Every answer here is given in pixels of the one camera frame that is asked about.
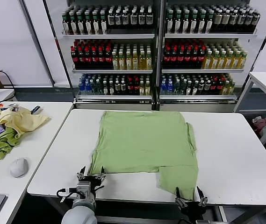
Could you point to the blue striped white object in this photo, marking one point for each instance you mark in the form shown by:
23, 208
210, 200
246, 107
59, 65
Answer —
36, 110

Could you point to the white-capped bottle beige label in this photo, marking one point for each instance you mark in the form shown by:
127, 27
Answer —
217, 22
256, 22
225, 22
248, 22
233, 22
241, 22

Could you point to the white-capped bottle dark label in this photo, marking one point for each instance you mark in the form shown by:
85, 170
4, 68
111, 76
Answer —
118, 19
149, 19
126, 19
141, 19
111, 19
134, 19

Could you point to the green-tinted water bottle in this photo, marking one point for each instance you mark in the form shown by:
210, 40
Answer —
177, 89
183, 89
98, 89
93, 89

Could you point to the beverage display shelf cabinet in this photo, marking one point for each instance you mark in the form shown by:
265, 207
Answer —
114, 102
198, 102

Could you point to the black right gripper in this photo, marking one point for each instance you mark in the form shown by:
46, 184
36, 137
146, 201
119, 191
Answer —
193, 212

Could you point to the small red-capped cola bottle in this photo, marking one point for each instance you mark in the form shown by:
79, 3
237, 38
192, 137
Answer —
213, 89
136, 89
220, 89
130, 89

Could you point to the small dark bottle white label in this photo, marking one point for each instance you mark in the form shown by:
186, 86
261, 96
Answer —
189, 89
105, 89
195, 89
111, 89

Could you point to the blue water bottle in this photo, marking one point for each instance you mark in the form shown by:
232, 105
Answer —
81, 89
87, 89
163, 89
170, 89

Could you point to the white computer mouse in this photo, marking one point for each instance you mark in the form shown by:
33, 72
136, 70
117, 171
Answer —
18, 168

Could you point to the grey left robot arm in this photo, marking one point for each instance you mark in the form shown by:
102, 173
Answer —
79, 214

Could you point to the grey slanted wall post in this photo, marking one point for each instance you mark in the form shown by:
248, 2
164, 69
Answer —
36, 42

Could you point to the pink clothes pile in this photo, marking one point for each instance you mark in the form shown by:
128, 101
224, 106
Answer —
262, 123

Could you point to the light green t-shirt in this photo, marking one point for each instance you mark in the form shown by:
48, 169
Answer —
142, 140

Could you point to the small dark bottle beige label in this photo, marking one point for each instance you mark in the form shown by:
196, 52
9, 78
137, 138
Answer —
207, 89
201, 89
117, 89
123, 89

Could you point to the pale yellow shirt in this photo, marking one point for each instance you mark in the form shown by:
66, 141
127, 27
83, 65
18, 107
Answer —
23, 121

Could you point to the left wrist grey camera box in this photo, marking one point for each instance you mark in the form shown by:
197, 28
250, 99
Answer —
83, 189

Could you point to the small yellow drink bottle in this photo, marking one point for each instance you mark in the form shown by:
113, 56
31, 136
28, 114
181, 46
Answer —
226, 90
142, 90
232, 90
147, 90

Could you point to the green-capped dark bottle white label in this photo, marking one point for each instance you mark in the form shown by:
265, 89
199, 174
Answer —
201, 25
177, 25
73, 26
80, 26
209, 25
185, 25
193, 25
169, 25
103, 26
65, 26
95, 26
88, 26

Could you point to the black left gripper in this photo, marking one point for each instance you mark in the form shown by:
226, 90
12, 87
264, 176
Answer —
93, 180

